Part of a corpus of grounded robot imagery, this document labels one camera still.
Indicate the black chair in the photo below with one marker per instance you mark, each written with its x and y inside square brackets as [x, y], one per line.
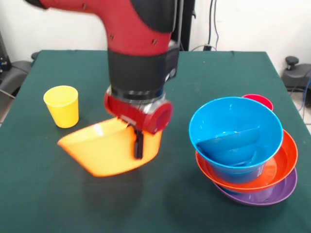
[13, 75]

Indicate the straight-walled teal blue bowl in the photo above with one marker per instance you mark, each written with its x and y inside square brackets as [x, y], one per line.
[240, 177]

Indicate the large orange bowl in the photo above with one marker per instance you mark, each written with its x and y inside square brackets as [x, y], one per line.
[107, 150]

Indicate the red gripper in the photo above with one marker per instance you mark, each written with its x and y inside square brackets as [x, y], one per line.
[136, 114]

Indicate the shallow purple bowl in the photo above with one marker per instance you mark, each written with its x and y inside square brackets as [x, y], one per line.
[281, 191]

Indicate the small dark blue bowl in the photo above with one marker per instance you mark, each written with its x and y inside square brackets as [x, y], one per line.
[233, 145]

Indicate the black table clamp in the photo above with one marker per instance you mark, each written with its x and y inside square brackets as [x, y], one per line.
[34, 55]

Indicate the pink-red cup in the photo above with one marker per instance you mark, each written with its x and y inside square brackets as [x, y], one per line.
[262, 100]

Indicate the yellow cup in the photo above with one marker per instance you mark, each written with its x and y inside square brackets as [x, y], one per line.
[63, 111]

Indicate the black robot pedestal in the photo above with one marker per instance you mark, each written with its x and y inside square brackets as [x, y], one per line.
[187, 24]

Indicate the large blue bowl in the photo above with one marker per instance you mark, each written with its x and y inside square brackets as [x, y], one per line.
[230, 114]

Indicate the dark green tablecloth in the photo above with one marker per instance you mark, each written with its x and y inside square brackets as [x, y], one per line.
[170, 213]

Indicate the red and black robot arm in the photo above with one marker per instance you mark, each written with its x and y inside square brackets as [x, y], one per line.
[138, 48]

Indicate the black base with knob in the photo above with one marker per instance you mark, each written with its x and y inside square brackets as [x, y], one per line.
[295, 72]

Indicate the shallow red-orange bowl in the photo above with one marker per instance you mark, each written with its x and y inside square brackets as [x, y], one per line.
[284, 160]

